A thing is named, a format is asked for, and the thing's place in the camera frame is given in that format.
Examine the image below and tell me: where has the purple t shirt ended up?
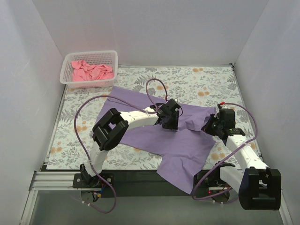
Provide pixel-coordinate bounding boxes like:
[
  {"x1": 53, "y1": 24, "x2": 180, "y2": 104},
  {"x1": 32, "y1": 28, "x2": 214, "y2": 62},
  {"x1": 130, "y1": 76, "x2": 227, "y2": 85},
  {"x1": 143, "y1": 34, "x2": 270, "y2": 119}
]
[{"x1": 93, "y1": 86, "x2": 218, "y2": 195}]

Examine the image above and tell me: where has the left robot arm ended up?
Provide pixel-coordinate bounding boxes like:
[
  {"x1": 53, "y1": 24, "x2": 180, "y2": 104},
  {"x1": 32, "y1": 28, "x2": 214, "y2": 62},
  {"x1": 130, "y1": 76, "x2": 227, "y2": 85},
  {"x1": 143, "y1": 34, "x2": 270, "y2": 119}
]
[{"x1": 80, "y1": 99, "x2": 183, "y2": 188}]

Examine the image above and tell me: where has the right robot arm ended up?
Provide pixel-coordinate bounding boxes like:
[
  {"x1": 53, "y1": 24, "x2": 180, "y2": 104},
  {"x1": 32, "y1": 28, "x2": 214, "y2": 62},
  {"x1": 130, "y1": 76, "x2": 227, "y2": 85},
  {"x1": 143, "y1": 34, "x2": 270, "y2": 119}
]
[{"x1": 202, "y1": 109, "x2": 282, "y2": 210}]

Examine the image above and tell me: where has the floral table mat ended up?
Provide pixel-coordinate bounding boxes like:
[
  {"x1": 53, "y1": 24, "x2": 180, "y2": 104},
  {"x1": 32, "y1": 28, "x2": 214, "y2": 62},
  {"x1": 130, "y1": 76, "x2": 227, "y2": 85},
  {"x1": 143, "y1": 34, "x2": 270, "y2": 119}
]
[{"x1": 44, "y1": 67, "x2": 254, "y2": 170}]

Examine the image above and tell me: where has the white plastic basket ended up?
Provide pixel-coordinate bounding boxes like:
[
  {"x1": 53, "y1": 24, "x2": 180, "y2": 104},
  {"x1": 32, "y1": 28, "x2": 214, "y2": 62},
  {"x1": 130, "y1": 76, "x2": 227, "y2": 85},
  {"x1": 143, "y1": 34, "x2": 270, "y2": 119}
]
[{"x1": 60, "y1": 50, "x2": 118, "y2": 89}]

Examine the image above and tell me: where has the pink t shirt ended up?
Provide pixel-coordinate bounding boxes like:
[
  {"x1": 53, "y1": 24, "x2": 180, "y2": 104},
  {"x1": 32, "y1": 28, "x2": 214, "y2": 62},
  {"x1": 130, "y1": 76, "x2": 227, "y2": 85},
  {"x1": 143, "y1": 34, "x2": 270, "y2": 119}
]
[{"x1": 71, "y1": 60, "x2": 114, "y2": 82}]

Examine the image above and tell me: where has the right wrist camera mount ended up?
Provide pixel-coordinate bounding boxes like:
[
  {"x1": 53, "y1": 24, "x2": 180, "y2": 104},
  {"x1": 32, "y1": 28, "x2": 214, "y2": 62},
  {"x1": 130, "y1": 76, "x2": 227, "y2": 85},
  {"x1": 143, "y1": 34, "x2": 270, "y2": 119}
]
[{"x1": 217, "y1": 102, "x2": 228, "y2": 110}]

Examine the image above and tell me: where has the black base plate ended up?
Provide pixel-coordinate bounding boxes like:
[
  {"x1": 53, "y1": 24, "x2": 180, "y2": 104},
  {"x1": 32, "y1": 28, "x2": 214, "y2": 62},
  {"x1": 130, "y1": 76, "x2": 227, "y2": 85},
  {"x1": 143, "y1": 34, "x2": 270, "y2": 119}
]
[{"x1": 72, "y1": 170, "x2": 235, "y2": 199}]

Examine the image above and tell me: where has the aluminium rail frame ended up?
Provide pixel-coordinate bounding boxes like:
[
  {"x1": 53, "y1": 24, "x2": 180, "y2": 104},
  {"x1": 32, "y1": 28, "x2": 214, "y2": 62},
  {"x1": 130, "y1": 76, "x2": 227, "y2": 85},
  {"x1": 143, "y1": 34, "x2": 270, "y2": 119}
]
[{"x1": 29, "y1": 170, "x2": 80, "y2": 192}]

